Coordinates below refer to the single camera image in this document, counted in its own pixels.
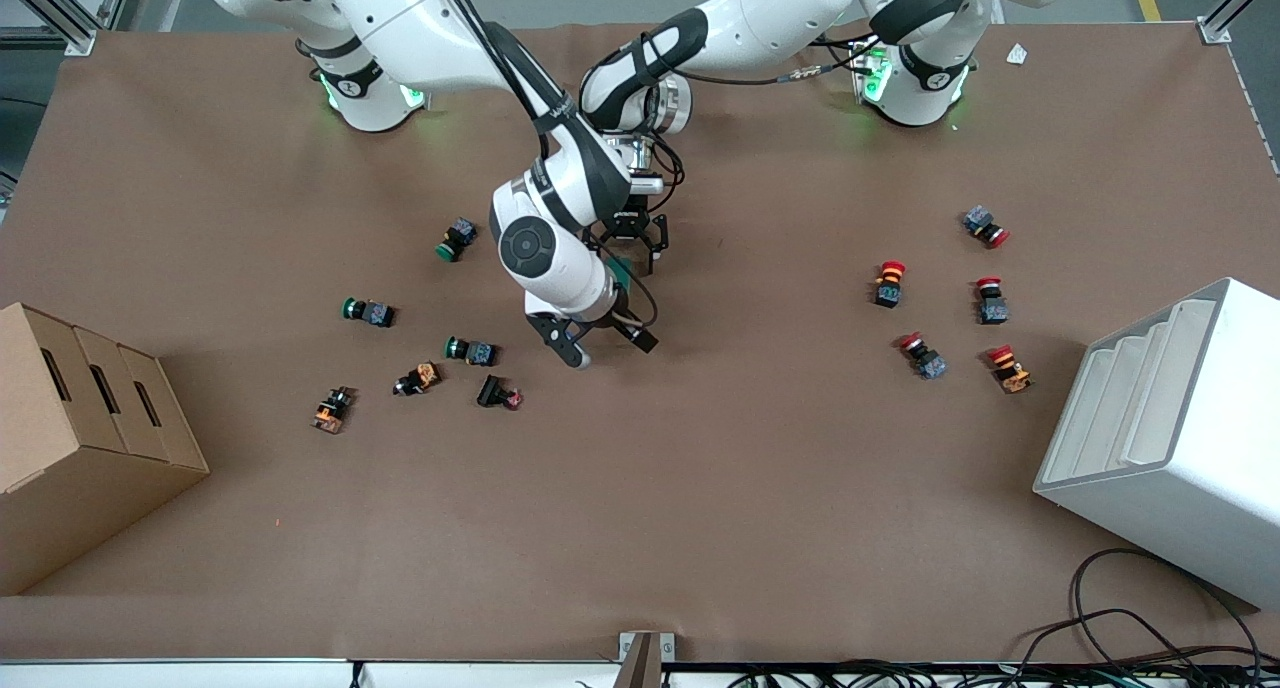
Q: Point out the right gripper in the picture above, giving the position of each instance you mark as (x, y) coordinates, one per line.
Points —
(634, 332)

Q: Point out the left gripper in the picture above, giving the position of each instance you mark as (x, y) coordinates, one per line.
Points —
(627, 224)

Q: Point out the green load switch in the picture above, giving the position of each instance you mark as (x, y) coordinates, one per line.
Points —
(622, 268)

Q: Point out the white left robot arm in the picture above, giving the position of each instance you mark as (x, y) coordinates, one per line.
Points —
(780, 18)

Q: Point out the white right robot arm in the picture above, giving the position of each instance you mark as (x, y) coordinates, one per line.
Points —
(400, 18)

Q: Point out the brown paper table cover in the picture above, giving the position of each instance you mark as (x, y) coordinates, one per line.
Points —
(700, 488)

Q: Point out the red emergency button black block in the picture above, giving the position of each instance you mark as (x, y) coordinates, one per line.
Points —
(889, 283)

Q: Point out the red emergency button blue block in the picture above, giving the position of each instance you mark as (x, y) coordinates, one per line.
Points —
(991, 300)
(922, 356)
(985, 226)

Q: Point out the red emergency button orange block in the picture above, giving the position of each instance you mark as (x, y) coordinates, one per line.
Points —
(1009, 368)

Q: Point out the white paper scrap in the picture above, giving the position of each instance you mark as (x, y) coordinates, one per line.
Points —
(1017, 54)

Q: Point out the brown cardboard box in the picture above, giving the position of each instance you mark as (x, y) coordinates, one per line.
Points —
(80, 468)

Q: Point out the white slotted rack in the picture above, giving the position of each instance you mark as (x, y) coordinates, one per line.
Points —
(1200, 468)

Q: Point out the black switch with red lamp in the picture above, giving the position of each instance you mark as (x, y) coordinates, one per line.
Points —
(498, 393)

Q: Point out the green push button switch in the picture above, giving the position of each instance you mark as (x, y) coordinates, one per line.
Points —
(470, 350)
(456, 239)
(368, 311)

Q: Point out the black button switch orange block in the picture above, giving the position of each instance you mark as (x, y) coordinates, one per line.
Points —
(332, 409)
(417, 378)

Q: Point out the metal table bracket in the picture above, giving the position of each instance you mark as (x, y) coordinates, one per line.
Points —
(645, 653)

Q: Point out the white table edge rail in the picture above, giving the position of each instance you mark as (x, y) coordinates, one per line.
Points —
(200, 675)

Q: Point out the aluminium frame profile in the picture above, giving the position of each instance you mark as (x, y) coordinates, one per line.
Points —
(1215, 30)
(70, 30)

